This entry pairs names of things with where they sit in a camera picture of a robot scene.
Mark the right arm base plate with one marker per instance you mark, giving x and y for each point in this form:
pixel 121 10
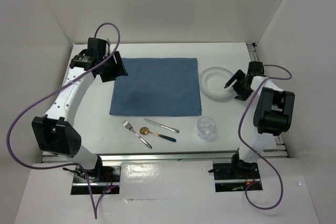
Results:
pixel 228 179

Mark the aluminium rail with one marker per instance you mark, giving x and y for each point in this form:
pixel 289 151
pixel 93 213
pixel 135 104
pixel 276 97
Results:
pixel 179 156
pixel 276 143

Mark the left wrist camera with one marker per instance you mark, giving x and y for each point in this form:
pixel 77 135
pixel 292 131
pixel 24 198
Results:
pixel 97 47

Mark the blue cloth napkin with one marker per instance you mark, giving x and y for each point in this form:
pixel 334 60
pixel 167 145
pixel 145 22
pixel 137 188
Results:
pixel 157 87

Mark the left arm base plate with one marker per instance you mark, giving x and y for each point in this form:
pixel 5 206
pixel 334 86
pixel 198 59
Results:
pixel 108 182

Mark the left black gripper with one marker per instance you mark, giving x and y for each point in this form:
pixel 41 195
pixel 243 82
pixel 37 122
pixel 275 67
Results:
pixel 117 70

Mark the silver table knife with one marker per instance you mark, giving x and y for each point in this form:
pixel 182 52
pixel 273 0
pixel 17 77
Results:
pixel 161 125

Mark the aluminium right side rail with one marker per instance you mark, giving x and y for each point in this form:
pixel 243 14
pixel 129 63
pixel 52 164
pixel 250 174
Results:
pixel 276 143

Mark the silver fork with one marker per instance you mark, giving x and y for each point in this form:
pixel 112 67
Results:
pixel 130 128

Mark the aluminium front rail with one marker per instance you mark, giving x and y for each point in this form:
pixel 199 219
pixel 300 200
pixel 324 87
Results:
pixel 179 156

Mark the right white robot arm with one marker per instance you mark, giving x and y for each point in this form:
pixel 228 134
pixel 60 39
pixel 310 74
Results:
pixel 272 116

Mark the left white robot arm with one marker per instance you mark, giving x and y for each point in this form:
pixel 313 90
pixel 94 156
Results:
pixel 54 131

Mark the gold spoon green handle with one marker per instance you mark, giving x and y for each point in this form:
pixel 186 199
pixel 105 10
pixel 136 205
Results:
pixel 145 131

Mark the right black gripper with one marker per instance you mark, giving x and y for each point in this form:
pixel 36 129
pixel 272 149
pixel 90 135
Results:
pixel 242 95

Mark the clear drinking glass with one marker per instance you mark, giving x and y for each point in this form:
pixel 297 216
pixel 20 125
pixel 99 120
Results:
pixel 206 129

